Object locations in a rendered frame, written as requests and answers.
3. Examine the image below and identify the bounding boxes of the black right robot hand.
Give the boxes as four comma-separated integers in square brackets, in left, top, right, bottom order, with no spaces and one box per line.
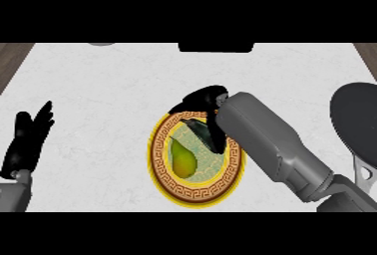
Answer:
[168,85,230,154]

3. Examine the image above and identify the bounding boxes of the gold patterned round plate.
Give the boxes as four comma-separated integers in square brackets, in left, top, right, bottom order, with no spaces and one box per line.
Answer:
[146,111,246,209]

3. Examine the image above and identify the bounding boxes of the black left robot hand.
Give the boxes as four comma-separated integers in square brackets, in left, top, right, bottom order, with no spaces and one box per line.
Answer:
[0,100,55,180]

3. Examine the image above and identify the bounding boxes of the dark grey frying pan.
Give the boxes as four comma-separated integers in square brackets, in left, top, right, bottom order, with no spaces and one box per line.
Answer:
[327,82,377,200]

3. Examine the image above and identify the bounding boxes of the green yellow pear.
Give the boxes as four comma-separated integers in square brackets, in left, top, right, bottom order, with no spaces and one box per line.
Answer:
[169,137,197,179]

